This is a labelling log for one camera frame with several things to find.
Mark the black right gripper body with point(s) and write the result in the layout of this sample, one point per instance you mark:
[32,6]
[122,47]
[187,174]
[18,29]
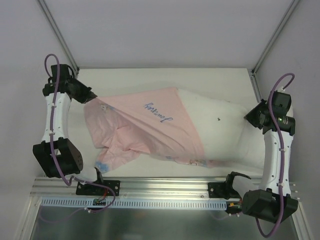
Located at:
[253,116]

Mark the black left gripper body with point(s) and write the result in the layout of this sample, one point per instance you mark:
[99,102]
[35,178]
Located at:
[83,93]

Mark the white pillow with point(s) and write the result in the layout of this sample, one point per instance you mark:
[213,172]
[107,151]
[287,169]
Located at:
[227,138]

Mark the blue and pink printed pillowcase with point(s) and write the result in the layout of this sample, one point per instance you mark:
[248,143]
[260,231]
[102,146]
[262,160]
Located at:
[154,123]

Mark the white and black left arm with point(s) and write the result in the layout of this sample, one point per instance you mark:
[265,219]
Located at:
[56,154]

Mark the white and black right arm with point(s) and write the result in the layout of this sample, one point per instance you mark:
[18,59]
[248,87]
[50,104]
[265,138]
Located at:
[271,201]

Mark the shiny metal front plate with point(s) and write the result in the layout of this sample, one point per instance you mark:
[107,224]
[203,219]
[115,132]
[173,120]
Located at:
[74,223]

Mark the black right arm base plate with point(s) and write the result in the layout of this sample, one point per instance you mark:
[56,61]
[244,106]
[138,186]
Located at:
[221,190]

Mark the left aluminium corner post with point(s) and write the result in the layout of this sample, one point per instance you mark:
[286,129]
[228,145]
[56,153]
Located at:
[58,34]

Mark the aluminium corner post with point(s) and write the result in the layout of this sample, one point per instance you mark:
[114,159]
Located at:
[58,34]
[275,35]

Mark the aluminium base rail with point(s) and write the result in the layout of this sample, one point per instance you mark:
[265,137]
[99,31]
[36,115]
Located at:
[159,188]

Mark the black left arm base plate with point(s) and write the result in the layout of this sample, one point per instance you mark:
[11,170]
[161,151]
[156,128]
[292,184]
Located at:
[98,188]

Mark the white slotted cable duct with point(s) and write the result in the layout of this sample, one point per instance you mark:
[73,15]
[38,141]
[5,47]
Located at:
[213,205]

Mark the right aluminium corner post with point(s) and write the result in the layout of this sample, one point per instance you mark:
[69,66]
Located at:
[275,35]

